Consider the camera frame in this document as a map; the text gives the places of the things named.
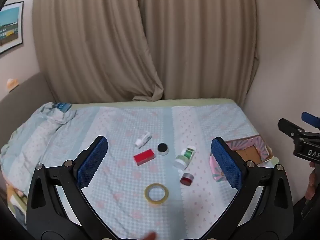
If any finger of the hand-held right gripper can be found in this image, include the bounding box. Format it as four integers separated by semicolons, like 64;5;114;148
278;118;306;137
301;112;320;130

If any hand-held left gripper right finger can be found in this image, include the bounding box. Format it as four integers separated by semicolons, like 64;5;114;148
200;137;294;240

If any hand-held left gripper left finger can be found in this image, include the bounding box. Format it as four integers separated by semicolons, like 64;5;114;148
26;135;118;240

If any pink patterned cardboard box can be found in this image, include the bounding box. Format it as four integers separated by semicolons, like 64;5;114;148
224;134;273;166

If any black lidded round jar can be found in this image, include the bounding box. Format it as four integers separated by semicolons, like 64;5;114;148
157;143;169;156

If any person's right hand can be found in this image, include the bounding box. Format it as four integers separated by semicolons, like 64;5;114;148
304;161;320;201

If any pink patterned box lid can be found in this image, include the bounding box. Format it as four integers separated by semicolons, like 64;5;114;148
209;154;228;181

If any white bottle with green label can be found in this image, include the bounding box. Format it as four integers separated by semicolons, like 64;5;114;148
173;146;197;170

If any small red and silver jar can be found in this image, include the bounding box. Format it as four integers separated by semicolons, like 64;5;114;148
180;173;194;186

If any red rectangular box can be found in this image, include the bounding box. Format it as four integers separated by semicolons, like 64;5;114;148
133;149;156;166

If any small white bottle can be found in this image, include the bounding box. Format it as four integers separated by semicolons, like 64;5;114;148
134;131;152;148

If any checked floral bed sheet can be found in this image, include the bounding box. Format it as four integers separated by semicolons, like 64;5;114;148
0;98;279;239

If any blue patterned small item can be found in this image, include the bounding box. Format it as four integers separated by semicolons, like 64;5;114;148
54;102;72;113

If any crumpled light blue quilt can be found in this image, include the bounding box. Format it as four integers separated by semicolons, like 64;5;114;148
0;102;78;198

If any yellow tape roll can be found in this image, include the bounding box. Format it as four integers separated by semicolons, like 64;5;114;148
144;183;169;204

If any grey upholstered headboard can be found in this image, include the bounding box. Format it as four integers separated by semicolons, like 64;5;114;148
0;72;54;141

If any small orange toy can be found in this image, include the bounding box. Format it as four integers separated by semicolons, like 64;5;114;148
6;78;19;91

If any beige curtain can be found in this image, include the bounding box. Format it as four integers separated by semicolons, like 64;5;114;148
132;0;261;103
32;0;164;103

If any framed wall picture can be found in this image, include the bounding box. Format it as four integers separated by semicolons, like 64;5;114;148
0;1;24;55

